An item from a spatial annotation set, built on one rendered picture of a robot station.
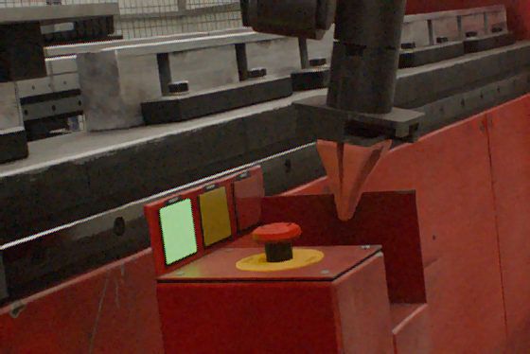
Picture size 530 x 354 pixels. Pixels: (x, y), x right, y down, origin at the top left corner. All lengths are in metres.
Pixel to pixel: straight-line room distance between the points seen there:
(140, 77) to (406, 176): 0.58
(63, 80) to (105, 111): 0.31
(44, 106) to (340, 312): 0.83
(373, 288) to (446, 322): 1.02
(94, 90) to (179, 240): 0.43
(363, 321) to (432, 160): 1.01
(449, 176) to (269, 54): 0.48
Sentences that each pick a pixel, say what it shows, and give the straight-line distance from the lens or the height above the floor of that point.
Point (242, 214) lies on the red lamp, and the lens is 0.98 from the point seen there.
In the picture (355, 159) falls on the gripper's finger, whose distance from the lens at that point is 0.89.
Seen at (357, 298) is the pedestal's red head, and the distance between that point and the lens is 0.83.
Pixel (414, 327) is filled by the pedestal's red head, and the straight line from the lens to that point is 0.95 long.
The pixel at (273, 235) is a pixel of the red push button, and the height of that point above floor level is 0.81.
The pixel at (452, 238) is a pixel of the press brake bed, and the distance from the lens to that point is 1.92.
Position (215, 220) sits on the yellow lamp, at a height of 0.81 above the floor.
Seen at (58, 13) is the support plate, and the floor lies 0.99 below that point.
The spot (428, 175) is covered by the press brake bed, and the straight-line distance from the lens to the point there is 1.81.
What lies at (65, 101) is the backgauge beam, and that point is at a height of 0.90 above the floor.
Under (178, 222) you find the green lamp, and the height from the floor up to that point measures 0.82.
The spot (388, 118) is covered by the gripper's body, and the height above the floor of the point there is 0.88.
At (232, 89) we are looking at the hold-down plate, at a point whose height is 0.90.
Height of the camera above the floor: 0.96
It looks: 7 degrees down
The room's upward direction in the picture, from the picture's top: 7 degrees counter-clockwise
